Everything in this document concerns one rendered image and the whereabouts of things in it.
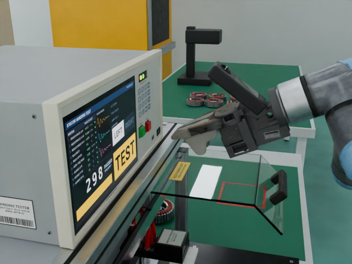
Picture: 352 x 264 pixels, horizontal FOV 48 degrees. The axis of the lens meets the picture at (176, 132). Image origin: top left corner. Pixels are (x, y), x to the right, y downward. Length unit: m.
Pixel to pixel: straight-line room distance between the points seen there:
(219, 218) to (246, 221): 0.09
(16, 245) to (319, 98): 0.50
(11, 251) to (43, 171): 0.12
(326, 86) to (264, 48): 5.20
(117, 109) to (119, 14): 3.64
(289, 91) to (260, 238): 0.64
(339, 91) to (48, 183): 0.45
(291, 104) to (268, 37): 5.18
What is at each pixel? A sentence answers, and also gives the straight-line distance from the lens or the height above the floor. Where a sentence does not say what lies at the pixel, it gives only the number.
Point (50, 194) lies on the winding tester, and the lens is 0.54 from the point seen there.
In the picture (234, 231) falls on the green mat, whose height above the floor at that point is 0.75.
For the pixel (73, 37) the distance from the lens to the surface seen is 4.53.
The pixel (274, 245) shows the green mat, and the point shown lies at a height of 0.75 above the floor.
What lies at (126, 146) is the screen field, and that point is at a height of 1.18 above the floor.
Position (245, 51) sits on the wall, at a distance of 5.88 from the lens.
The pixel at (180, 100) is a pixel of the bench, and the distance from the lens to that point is 2.57.
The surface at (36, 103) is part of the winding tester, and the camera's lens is 0.50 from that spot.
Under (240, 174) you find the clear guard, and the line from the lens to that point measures 0.87.
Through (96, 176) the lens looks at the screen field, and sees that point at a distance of 0.59.
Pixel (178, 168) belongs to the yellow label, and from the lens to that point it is 0.88.
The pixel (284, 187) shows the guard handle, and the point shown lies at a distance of 0.84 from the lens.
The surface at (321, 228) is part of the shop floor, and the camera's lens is 2.74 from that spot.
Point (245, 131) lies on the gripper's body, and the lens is 0.69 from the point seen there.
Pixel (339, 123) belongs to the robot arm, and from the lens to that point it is 0.64.
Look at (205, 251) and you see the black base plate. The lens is 1.12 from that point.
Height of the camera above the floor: 1.45
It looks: 20 degrees down
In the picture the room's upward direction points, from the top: straight up
